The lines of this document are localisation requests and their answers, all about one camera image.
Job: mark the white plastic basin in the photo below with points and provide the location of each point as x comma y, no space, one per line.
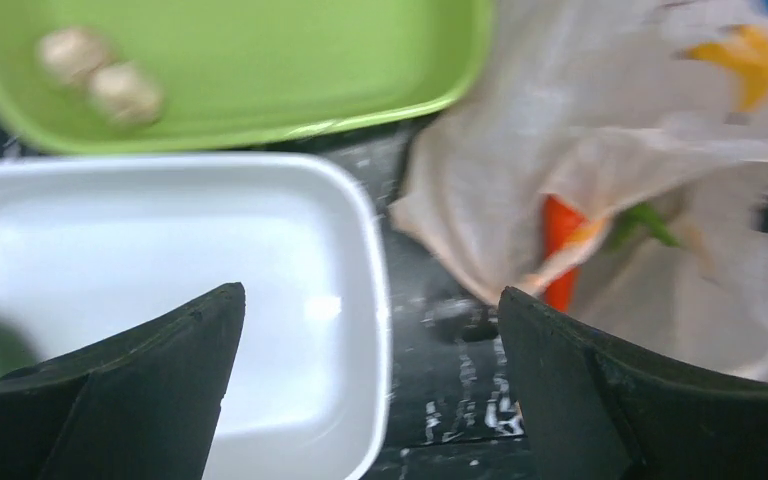
92,246

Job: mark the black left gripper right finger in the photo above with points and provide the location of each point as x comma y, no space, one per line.
598,407

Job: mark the beige toy mushroom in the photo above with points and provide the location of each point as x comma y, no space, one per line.
83,60

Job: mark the green plastic basin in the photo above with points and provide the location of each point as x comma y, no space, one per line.
239,73

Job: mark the banana print plastic bag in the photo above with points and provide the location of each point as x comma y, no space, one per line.
629,138

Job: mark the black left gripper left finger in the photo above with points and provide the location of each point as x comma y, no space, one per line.
141,404

